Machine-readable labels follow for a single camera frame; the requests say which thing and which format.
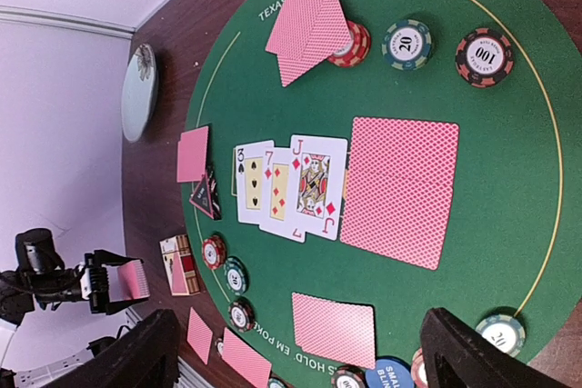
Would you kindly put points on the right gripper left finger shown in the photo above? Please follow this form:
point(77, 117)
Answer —
point(147, 356)

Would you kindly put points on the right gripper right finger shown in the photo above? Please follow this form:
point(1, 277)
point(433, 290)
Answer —
point(455, 355)

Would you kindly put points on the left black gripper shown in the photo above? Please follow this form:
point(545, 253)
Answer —
point(96, 282)

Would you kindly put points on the red playing card deck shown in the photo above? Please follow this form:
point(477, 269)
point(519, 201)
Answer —
point(133, 282)

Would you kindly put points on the red chips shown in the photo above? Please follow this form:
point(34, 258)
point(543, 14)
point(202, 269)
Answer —
point(214, 252)
point(418, 370)
point(356, 51)

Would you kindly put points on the green chips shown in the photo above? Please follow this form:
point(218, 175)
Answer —
point(237, 279)
point(407, 45)
point(503, 331)

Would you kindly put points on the blue small blind button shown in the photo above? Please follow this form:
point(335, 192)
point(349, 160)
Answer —
point(389, 372)

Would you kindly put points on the triangular black red dealer button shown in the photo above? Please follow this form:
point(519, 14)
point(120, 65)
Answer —
point(204, 196)

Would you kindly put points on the face down community card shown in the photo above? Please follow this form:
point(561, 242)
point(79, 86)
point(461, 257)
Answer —
point(399, 188)

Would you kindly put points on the three of spades card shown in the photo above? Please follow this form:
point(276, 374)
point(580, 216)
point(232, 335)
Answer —
point(248, 170)

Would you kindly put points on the seven of diamonds card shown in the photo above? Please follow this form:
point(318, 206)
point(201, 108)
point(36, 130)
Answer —
point(277, 213)

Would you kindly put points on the jack of diamonds card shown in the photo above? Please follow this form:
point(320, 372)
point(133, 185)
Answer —
point(318, 166)

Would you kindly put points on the black white chip stack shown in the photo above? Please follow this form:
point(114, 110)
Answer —
point(219, 345)

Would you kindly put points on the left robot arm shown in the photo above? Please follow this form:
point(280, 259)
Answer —
point(41, 279)

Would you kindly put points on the playing card box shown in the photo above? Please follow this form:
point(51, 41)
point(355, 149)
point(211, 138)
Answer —
point(180, 265)

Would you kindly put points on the light blue flower plate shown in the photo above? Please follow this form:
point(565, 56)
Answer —
point(139, 92)

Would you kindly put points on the round green poker mat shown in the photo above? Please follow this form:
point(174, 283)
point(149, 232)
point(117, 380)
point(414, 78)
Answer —
point(514, 222)

